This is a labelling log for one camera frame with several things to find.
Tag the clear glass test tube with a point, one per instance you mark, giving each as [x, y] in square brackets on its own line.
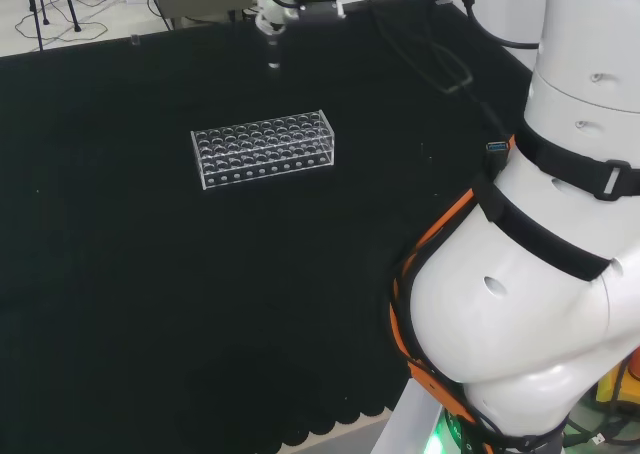
[273, 54]

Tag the blue usb plug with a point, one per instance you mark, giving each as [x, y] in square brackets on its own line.
[498, 147]

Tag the clear plastic test tube rack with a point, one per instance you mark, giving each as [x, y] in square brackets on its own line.
[262, 149]

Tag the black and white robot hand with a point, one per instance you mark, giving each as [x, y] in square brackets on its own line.
[320, 9]

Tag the black bench cloth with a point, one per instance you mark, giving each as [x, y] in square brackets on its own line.
[200, 284]

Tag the black tripod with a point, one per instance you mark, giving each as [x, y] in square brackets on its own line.
[39, 14]

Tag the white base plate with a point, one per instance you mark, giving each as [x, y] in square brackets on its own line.
[407, 424]

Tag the yellow stop button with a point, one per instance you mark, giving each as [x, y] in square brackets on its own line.
[612, 381]

